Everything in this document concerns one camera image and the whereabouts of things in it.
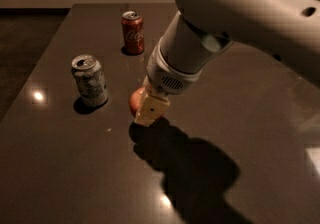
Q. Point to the silver 7up can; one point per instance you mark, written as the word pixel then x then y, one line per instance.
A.
pixel 90 80

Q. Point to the red apple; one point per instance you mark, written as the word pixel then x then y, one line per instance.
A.
pixel 135 100

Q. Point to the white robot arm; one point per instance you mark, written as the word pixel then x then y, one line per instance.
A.
pixel 203 29

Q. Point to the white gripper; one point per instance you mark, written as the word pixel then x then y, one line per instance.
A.
pixel 165 75

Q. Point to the red coca-cola can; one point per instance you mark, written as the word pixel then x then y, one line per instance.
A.
pixel 133 32

